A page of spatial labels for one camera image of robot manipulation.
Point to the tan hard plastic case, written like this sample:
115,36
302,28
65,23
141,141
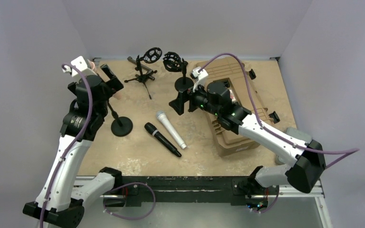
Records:
227,70

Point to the beige microphone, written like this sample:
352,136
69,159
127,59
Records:
119,96

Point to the black clip microphone stand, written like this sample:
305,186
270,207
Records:
121,126

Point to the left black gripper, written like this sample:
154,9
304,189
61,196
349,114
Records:
111,86

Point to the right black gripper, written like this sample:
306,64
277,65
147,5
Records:
178,104

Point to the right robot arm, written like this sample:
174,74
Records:
303,162

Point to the black tripod microphone stand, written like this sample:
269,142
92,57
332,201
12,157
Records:
151,56

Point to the grey metal tube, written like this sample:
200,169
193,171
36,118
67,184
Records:
149,71

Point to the black microphone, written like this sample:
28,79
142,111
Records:
152,130

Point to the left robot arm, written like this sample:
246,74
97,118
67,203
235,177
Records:
60,204

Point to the black round base shock-mount stand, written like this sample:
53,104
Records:
174,63

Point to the white microphone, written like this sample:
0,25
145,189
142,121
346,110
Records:
163,119

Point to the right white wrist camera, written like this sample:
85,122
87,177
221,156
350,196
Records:
199,76

